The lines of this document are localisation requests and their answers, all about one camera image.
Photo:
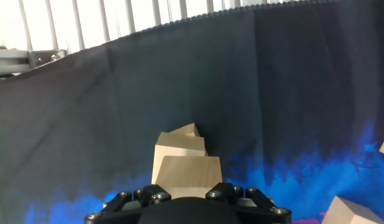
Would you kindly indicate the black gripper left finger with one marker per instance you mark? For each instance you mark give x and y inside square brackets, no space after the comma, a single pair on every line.
[123,205]

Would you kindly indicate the blue black landscape cloth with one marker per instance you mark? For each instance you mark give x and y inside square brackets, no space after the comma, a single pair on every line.
[210,93]

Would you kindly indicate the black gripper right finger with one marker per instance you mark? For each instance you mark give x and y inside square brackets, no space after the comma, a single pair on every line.
[257,202]

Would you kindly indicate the grey aluminium profile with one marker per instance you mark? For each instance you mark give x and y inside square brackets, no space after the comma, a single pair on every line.
[11,62]

